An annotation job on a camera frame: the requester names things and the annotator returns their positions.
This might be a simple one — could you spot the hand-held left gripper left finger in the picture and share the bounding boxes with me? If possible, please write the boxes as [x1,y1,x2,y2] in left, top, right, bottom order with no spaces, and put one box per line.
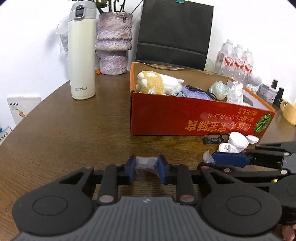
[59,155,137,205]

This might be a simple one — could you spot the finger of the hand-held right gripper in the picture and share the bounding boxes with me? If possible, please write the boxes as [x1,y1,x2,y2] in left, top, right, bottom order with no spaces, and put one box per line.
[211,150,290,176]
[255,141,296,154]

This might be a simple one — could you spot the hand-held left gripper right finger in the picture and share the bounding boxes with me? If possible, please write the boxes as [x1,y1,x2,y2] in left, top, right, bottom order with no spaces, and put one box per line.
[157,155,234,205]

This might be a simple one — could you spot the labelled white round jar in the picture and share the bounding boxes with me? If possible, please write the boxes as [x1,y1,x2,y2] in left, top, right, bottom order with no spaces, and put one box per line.
[217,142,238,154]

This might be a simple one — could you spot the small clear plastic bag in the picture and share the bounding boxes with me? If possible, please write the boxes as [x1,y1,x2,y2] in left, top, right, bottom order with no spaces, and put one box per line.
[135,156,160,178]

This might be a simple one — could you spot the white plastic cups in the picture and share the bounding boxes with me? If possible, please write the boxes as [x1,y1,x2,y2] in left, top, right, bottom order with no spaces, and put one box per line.
[228,132,249,149]

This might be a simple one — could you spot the clear plastic wrapper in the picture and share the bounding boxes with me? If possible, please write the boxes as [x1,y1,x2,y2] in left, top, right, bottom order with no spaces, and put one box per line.
[202,149,215,164]

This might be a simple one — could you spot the black candy wrapper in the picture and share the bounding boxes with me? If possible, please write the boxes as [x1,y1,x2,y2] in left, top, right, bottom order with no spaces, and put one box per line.
[202,136,224,145]

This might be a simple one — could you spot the orange cardboard box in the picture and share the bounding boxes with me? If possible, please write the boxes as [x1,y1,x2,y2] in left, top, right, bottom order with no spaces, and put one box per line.
[129,62,276,136]

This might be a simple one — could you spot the purple burlap drawstring pouch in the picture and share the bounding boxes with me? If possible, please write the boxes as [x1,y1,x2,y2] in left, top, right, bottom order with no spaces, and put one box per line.
[181,85,214,100]

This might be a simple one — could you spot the plush hamster toy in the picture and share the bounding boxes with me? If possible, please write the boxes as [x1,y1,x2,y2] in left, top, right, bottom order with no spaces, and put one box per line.
[135,71,185,95]

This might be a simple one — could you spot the wooden desktop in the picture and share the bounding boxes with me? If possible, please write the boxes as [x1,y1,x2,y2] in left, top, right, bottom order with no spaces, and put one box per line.
[0,70,296,209]

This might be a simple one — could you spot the person's right hand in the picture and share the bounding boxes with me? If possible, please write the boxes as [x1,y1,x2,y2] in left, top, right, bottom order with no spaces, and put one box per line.
[282,225,295,241]

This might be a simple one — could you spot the yellow mug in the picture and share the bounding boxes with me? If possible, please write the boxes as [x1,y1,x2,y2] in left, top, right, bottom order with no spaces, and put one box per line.
[280,100,296,126]

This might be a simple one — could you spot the tall black box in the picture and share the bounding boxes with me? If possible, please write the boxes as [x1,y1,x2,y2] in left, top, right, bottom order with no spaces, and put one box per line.
[274,87,284,105]

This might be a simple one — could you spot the grey tin box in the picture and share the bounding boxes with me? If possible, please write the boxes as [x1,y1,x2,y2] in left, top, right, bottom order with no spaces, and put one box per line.
[258,83,278,103]

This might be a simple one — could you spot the white robot figure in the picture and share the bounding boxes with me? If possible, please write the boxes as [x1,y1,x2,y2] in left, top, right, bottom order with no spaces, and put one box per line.
[246,76,263,93]

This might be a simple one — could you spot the clear water bottle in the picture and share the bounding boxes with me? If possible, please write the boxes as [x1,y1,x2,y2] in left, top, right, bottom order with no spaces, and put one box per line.
[242,49,254,85]
[216,39,234,76]
[232,44,244,81]

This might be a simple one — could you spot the glass cup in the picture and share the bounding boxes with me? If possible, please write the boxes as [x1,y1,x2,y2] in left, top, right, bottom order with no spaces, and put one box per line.
[205,58,219,72]

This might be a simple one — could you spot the cream thermos bottle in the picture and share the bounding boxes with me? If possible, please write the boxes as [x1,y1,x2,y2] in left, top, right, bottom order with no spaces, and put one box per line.
[68,2,96,100]

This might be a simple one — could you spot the white carton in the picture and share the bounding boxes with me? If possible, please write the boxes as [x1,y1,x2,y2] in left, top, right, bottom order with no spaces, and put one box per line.
[6,95,42,126]

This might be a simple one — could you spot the purple mottled vase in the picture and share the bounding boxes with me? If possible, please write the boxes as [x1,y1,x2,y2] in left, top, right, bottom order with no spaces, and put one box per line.
[95,12,133,76]

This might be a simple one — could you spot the blue and white boxes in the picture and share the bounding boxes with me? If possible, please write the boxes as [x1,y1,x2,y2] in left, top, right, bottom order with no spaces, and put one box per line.
[0,125,13,145]

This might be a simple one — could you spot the black paper bag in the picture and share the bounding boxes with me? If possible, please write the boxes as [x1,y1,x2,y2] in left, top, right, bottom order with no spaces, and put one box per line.
[135,0,214,71]

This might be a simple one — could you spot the vase with dried flowers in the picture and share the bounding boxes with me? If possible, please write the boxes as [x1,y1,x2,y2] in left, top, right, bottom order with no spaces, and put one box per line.
[94,0,144,14]

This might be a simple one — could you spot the black cable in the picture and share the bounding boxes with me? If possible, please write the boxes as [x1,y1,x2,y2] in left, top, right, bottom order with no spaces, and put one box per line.
[185,85,218,100]

